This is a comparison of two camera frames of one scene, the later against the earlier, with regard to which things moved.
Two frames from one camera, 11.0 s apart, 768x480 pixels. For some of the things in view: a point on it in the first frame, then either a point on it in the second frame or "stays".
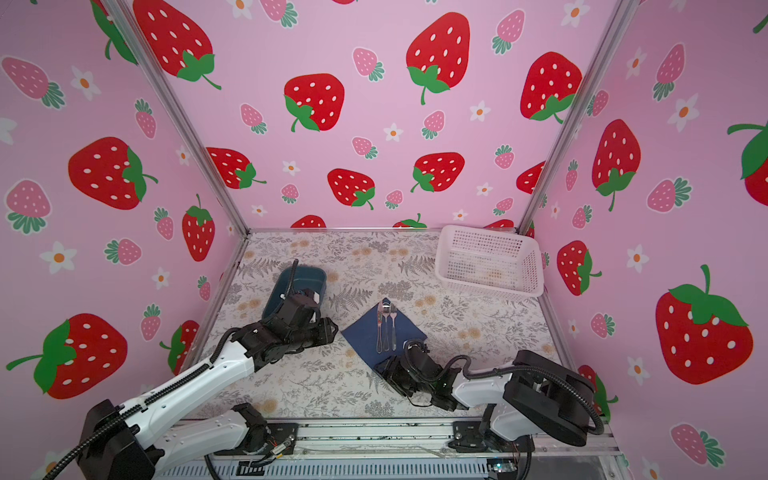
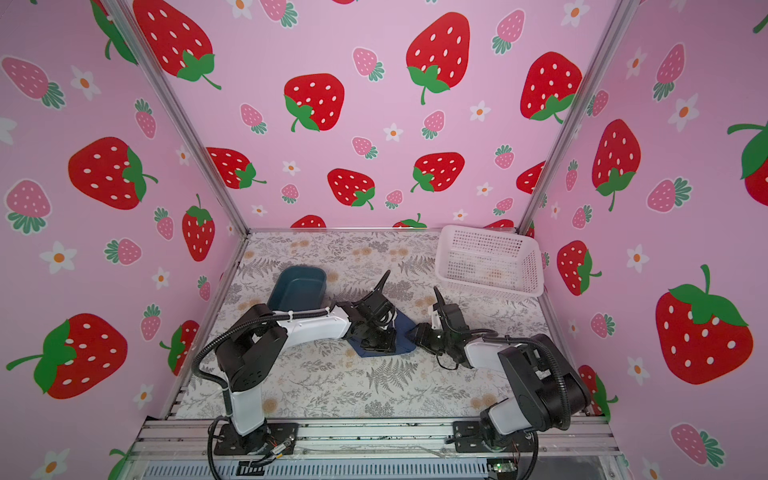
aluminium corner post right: [622, 12] stays
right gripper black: [391, 369] → [420, 337]
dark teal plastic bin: [306, 277] stays
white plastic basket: [488, 262] stays
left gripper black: [327, 331] → [389, 345]
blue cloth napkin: [362, 334] stays
